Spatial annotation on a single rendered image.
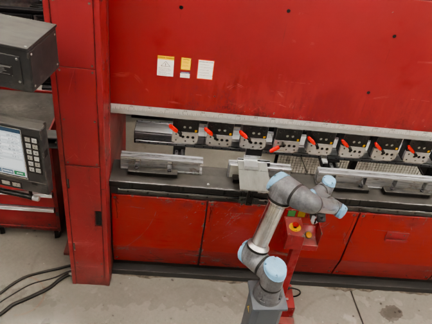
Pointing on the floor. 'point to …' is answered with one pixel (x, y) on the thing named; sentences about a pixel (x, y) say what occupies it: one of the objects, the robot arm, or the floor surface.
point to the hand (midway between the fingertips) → (314, 224)
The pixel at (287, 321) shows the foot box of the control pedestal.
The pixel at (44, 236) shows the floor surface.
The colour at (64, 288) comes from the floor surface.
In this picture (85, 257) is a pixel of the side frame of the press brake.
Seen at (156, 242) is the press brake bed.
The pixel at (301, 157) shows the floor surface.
